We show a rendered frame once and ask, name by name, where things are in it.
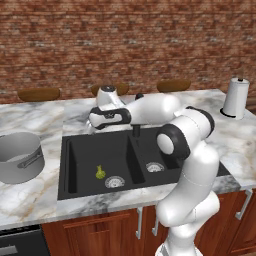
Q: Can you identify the black paper towel holder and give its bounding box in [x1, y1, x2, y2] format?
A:
[219, 66, 251, 121]

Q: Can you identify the brown wooden cupboard door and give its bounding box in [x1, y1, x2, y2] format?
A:
[142, 191, 240, 256]
[41, 207, 145, 256]
[229, 190, 256, 256]

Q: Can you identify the brown wooden stool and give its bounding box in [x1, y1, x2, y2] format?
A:
[156, 79, 192, 94]
[90, 82, 130, 98]
[17, 87, 62, 103]

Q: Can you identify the black tap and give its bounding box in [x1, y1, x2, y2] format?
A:
[132, 92, 145, 139]

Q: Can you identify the black dishwasher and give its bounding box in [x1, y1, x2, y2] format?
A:
[0, 224, 52, 256]

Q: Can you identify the black double sink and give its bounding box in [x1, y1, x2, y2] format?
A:
[56, 127, 232, 201]

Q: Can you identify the round metal sink drain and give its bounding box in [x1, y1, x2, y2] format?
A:
[104, 175, 126, 189]
[145, 161, 166, 174]

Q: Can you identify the white paper towel roll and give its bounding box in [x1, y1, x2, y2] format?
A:
[222, 77, 251, 120]

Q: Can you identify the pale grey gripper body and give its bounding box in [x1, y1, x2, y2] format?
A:
[86, 119, 100, 135]

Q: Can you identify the silver cupboard handle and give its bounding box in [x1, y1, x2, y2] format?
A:
[151, 204, 160, 237]
[234, 188, 254, 221]
[135, 206, 144, 240]

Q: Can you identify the grey metal pot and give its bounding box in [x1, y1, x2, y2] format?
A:
[0, 131, 46, 185]

